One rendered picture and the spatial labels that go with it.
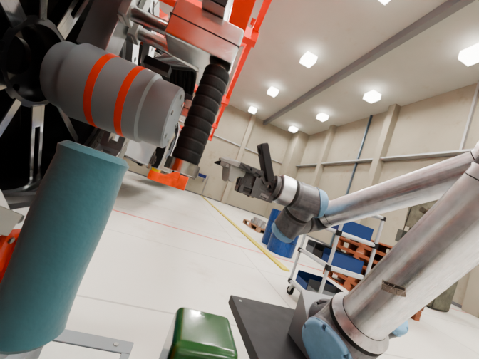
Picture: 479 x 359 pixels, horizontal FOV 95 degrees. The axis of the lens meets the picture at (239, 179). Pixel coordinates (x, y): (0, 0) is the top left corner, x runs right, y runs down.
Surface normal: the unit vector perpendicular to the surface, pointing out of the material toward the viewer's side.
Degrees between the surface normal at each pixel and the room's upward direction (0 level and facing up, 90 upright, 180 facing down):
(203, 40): 90
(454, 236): 111
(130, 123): 131
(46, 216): 90
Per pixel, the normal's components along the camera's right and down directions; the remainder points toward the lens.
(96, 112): -0.11, 0.70
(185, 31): 0.21, 0.00
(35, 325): 0.68, 0.14
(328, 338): -0.82, 0.08
